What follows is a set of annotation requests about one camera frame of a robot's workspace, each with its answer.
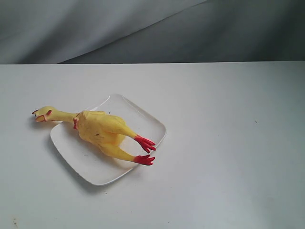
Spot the yellow rubber chicken toy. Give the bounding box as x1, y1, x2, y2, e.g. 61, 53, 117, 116
32, 106, 156, 166

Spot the white square plate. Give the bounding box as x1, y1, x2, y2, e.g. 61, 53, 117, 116
51, 94, 166, 186

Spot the grey backdrop cloth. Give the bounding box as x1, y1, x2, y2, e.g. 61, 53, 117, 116
0, 0, 305, 64

